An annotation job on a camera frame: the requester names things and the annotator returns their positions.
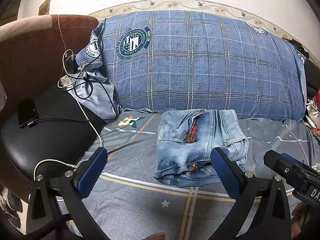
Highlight light blue denim jeans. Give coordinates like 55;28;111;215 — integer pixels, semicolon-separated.
154;109;249;187

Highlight person's right hand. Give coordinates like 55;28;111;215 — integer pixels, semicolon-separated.
291;202;312;239

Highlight red plastic bag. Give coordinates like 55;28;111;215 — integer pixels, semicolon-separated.
313;89;320;130

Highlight grey patterned bed sheet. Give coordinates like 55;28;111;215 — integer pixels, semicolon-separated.
83;111;319;239

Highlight black leather chair seat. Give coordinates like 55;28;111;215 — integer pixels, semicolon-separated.
1;86;105;183

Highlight black smartphone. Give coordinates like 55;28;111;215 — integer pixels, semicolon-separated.
17;98;39;129

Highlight white power strip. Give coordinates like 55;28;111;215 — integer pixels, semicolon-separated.
57;75;73;88

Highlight black charger adapter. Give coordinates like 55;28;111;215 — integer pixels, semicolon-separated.
65;59;78;74

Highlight brown chair backrest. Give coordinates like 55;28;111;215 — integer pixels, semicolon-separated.
1;15;98;123

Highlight blue plaid pillow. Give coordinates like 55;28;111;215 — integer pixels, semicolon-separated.
76;10;307;121

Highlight black cable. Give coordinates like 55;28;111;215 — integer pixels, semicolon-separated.
27;29;121;128

